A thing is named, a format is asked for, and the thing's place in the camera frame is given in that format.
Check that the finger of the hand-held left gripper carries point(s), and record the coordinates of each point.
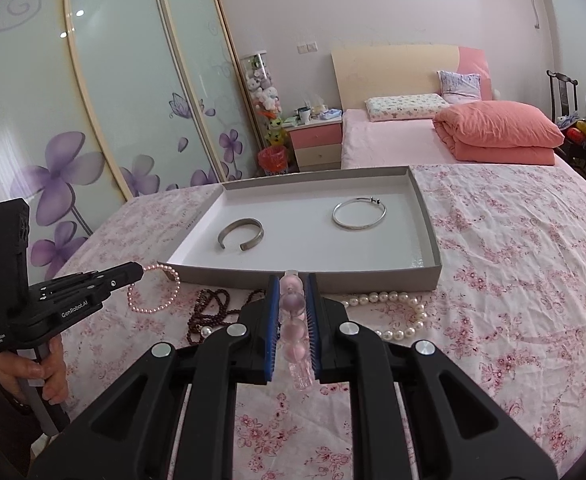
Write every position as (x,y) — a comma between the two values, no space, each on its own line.
(120,276)
(85,275)

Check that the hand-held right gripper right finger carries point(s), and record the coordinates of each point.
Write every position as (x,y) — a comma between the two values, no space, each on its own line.
(311,330)

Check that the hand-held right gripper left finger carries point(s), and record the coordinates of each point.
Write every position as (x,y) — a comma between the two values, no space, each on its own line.
(273,330)

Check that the grey cardboard tray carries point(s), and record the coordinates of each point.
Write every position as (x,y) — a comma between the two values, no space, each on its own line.
(298,240)

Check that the silver bangle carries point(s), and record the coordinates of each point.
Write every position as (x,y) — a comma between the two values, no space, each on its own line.
(355,227)

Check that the person's left hand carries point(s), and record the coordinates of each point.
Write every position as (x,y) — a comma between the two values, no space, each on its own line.
(53,380)

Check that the red waste basket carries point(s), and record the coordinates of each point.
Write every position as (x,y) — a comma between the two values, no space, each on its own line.
(272,161)

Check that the pink and beige nightstand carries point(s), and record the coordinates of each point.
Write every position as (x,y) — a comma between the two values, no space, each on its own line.
(315,145)

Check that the flower print sliding wardrobe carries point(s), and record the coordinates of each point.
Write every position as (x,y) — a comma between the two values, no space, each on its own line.
(98,85)

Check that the pink floral bedsheet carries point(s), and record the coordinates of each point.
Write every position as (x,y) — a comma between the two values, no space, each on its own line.
(498,285)

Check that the bed with pink sheet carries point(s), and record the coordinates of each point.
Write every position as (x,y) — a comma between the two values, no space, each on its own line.
(388,140)

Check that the white mug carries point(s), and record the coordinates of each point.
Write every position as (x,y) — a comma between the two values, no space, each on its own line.
(303,116)

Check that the blue and white box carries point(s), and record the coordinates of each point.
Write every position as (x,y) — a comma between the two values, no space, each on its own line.
(332,114)

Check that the glass tube of plush toys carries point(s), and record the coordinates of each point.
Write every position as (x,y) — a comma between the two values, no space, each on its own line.
(263,95)

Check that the white floral pillow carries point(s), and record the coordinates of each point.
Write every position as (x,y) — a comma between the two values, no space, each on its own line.
(403,105)

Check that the beige and pink headboard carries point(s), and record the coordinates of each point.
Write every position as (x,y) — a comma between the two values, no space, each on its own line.
(373,70)

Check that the folded coral quilt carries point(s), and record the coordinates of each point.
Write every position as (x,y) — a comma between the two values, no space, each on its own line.
(498,127)

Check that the small purple cushion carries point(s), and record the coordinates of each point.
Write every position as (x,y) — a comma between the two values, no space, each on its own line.
(458,85)

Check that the colourful toys on chair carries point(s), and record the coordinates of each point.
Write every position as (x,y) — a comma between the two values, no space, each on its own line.
(580,130)

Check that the dark wooden chair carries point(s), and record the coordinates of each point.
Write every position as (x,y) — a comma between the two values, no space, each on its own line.
(553,95)

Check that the white wall outlet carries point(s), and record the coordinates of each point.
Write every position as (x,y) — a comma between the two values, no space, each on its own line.
(307,48)

